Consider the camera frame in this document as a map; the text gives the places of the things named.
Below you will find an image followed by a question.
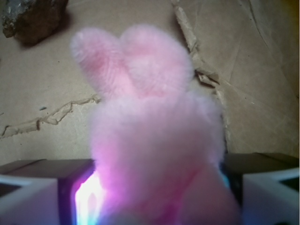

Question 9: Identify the gripper left finger pad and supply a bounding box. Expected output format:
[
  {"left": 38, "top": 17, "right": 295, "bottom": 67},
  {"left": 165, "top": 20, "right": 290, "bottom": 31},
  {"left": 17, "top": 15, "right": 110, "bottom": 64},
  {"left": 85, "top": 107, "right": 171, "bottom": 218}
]
[{"left": 0, "top": 159, "right": 98, "bottom": 225}]

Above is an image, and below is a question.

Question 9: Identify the gripper right finger pad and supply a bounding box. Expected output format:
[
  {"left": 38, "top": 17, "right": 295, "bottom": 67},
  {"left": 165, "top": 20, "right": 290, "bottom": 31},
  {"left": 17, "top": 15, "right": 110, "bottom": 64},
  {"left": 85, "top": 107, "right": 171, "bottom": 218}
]
[{"left": 222, "top": 153, "right": 300, "bottom": 225}]

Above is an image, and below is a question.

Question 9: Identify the brown rough rock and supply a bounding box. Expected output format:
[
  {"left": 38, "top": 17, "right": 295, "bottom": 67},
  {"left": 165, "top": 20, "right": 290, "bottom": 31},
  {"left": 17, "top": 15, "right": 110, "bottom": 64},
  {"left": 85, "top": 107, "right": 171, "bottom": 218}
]
[{"left": 1, "top": 0, "right": 68, "bottom": 45}]

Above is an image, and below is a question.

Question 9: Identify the pink plush bunny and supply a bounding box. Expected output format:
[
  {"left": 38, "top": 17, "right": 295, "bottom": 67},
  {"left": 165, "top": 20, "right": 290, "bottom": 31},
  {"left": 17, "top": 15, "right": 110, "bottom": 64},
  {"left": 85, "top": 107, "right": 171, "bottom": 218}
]
[{"left": 70, "top": 24, "right": 242, "bottom": 225}]

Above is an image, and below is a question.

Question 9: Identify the brown paper bag tray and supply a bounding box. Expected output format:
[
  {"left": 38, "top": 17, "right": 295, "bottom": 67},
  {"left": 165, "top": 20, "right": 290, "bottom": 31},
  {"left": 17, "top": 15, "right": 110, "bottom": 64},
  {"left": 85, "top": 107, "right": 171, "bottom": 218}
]
[{"left": 0, "top": 0, "right": 300, "bottom": 164}]

